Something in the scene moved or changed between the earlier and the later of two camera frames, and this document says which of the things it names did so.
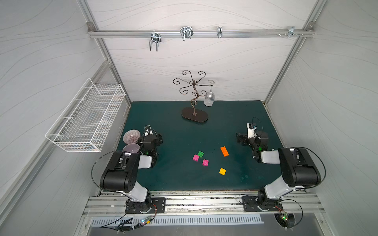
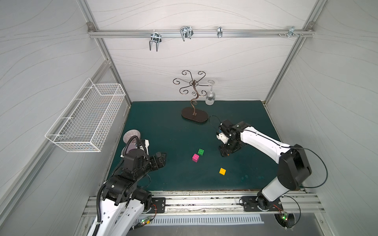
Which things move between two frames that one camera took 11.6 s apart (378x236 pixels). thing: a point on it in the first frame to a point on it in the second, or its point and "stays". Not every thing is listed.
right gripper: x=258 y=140 to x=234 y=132
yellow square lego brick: x=222 y=171 stays
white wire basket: x=86 y=123 stays
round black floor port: x=286 y=221 stays
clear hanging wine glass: x=209 y=99 stays
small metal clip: x=220 y=31 stays
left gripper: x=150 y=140 to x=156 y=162
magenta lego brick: x=205 y=162 to x=195 y=158
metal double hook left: x=155 y=37 stays
